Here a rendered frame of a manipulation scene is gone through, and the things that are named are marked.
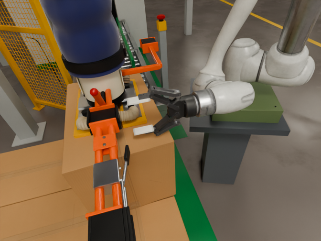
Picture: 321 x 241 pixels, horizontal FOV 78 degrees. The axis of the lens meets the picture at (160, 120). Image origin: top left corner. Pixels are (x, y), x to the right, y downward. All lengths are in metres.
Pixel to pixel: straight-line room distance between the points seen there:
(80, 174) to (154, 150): 0.27
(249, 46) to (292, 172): 1.25
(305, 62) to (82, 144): 0.98
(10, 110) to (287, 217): 2.48
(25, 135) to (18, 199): 1.29
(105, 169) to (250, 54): 0.83
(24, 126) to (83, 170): 1.76
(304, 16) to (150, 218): 1.01
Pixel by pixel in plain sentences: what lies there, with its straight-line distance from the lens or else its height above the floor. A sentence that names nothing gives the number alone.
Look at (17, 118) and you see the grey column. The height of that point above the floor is 0.29.
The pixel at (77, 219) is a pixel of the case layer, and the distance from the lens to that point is 1.12.
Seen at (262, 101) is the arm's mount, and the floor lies 0.83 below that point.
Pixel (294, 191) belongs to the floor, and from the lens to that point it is 1.92.
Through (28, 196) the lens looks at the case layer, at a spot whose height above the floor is 0.54.
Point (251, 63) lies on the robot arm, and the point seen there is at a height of 1.03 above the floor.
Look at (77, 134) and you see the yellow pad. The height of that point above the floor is 0.96.
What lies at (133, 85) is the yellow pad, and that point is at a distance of 1.01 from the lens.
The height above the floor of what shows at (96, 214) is 1.10.
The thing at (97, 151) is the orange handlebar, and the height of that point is 1.08.
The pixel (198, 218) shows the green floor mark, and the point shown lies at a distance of 1.61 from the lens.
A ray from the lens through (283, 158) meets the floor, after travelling 2.09.
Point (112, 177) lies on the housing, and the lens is 0.50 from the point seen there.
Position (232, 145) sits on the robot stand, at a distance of 1.38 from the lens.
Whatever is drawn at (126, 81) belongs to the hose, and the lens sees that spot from 1.01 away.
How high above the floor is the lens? 1.49
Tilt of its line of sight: 42 degrees down
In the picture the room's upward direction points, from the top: 5 degrees counter-clockwise
